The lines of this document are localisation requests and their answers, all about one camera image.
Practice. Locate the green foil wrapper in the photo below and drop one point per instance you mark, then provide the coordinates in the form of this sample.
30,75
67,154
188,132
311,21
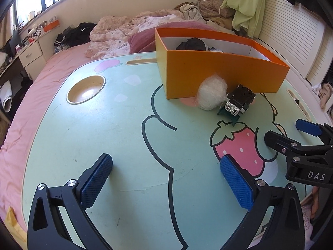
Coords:
229,109

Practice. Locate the orange shelf organizer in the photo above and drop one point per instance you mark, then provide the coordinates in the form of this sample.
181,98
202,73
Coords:
51,26

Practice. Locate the clear bag white cotton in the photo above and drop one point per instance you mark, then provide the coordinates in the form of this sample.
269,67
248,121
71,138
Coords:
211,93

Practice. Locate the white bedside drawer cabinet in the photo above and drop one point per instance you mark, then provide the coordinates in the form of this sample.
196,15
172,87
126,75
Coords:
33,60

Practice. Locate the brown playing card box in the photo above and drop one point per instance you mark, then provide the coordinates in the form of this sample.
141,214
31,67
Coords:
243,96

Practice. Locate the green hanging garment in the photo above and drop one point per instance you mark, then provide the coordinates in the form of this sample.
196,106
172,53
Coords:
248,15

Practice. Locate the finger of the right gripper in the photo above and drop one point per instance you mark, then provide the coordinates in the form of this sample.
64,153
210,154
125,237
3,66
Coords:
308,127
284,145

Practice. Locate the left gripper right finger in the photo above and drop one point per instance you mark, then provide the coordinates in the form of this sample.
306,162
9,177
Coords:
274,219

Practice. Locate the pink floral quilt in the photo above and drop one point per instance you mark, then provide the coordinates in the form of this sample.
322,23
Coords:
110,37

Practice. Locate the dark pink pillow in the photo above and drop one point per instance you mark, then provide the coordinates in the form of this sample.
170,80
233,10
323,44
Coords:
145,41

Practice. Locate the beige clothes pile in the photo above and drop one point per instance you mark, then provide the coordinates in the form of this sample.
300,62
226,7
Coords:
209,12

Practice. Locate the green cartoon lap table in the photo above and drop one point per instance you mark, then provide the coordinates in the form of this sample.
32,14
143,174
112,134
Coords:
166,190

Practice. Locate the black clothes pile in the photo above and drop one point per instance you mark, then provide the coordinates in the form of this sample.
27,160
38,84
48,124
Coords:
71,37

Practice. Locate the orange cardboard box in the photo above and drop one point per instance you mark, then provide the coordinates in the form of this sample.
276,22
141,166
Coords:
236,59

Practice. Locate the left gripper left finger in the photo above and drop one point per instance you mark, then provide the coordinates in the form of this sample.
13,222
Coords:
46,227

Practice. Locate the black plastic bag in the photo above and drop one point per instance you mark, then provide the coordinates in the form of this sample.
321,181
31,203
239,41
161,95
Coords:
192,44

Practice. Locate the pink bed sheet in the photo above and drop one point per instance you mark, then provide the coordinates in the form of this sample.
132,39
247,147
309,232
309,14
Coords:
16,147

